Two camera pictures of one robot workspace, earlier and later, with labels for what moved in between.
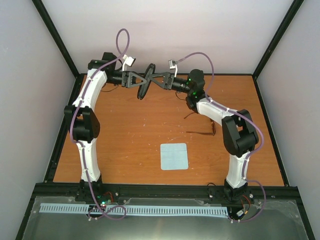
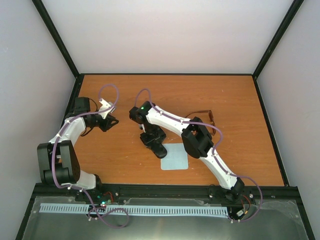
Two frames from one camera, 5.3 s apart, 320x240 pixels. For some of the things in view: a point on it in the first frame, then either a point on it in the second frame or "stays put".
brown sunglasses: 213,126 stays put
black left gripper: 129,79 -> 106,125
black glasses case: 144,87 -> 158,148
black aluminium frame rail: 243,192 stays put
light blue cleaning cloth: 173,156 stays put
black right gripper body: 175,87 -> 152,133
